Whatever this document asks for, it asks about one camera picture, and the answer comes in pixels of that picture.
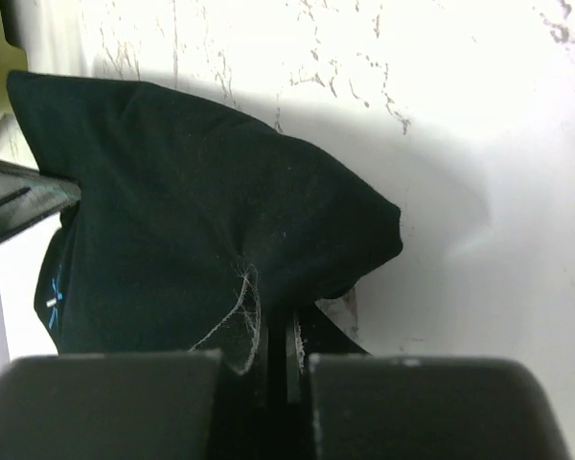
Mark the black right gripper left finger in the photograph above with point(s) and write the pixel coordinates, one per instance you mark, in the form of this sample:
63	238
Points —
207	403

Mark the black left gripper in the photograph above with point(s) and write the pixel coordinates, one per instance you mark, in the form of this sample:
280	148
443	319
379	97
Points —
27	197

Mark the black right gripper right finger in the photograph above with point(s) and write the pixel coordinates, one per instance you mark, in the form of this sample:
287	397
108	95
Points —
348	404

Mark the black t shirt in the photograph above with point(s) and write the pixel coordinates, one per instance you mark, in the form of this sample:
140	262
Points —
186	205

